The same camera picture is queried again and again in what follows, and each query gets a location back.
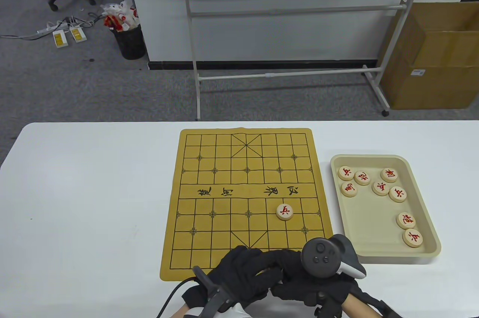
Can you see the person's right hand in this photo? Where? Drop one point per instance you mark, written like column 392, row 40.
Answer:
column 307, row 290

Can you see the person's left hand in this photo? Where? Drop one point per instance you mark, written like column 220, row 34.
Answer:
column 243, row 273

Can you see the round wooden chess piece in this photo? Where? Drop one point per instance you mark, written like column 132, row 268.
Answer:
column 285, row 212

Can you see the group of Chinese chess pieces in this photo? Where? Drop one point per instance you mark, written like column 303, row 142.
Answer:
column 346, row 173

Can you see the person's left forearm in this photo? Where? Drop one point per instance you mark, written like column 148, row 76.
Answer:
column 179, row 313

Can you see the yellow chess board mat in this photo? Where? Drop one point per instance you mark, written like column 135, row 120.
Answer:
column 224, row 220

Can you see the black white handheld controller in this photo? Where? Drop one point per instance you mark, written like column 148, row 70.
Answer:
column 220, row 299
column 322, row 258

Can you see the black flat glove band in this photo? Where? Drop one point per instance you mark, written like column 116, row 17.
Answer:
column 378, row 303

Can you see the beige plastic tray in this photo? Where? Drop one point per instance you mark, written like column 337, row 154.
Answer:
column 366, row 220

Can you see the brown cardboard box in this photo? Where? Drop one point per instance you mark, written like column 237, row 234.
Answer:
column 430, row 89

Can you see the black trash bin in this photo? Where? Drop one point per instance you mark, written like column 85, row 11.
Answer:
column 131, row 45

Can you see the white red plastic trash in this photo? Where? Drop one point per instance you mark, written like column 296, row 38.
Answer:
column 119, row 17

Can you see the yellow white power strip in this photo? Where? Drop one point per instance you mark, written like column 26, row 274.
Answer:
column 78, row 34
column 60, row 38

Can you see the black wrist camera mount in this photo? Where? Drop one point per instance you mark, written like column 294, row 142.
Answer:
column 329, row 306

